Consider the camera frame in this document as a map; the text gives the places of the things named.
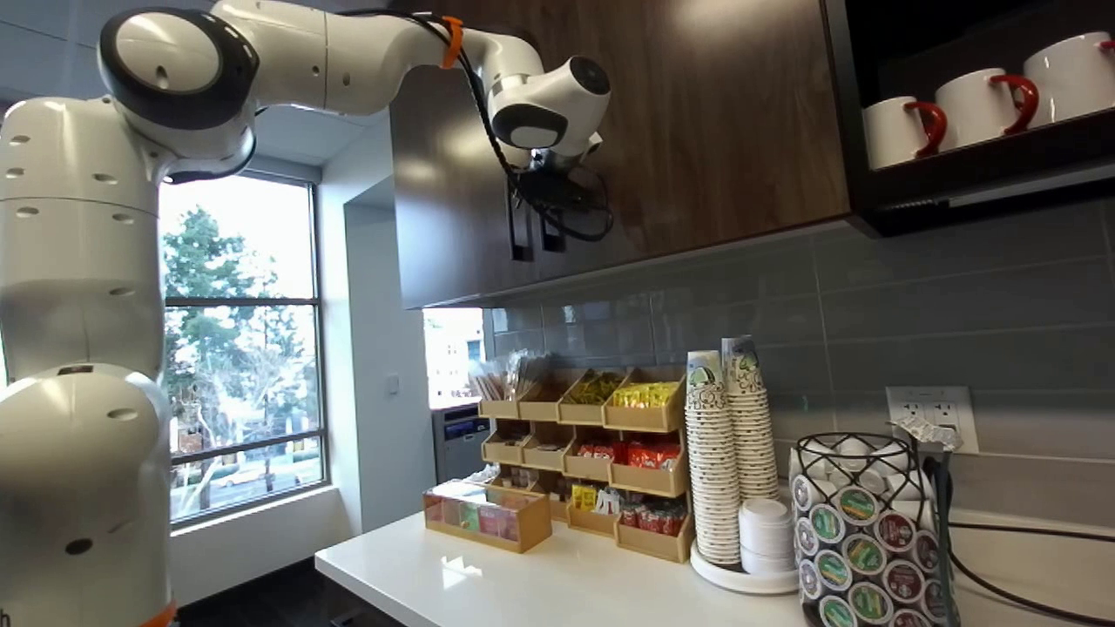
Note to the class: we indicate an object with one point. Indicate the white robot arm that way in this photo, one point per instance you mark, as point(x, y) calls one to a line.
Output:
point(85, 254)

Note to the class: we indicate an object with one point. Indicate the middle white red mug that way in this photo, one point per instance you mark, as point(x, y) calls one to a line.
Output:
point(988, 105)

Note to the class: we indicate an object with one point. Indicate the walnut cupboard door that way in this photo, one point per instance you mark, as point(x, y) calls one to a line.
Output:
point(452, 197)
point(723, 123)

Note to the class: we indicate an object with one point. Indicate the right white red mug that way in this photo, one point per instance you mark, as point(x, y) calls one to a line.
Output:
point(1074, 78)

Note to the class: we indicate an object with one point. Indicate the stack of paper cups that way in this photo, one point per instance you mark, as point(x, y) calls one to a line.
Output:
point(714, 459)

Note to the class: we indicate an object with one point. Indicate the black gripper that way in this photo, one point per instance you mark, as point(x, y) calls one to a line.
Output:
point(560, 198)

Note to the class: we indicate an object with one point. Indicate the white wall power outlet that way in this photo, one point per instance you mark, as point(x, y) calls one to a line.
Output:
point(935, 414)

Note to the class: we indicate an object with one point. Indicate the white round cup tray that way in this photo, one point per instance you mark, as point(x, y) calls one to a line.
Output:
point(737, 579)

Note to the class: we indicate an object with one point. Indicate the black open shelf unit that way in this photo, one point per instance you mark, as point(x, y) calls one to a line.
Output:
point(912, 46)

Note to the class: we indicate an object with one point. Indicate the left white red mug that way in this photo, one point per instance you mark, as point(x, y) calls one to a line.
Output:
point(899, 130)

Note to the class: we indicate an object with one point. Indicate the stack of white lids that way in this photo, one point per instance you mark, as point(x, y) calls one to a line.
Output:
point(764, 531)

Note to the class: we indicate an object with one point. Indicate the wooden tiered tea organizer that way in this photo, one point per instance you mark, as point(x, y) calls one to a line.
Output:
point(603, 445)

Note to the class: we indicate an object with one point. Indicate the white red mug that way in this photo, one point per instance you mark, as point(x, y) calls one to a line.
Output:
point(1074, 78)
point(899, 130)
point(988, 105)

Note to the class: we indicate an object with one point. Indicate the low wooden tea box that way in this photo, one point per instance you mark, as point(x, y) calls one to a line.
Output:
point(481, 514)

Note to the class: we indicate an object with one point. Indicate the wire coffee pod holder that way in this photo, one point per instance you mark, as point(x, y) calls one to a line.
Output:
point(865, 534)

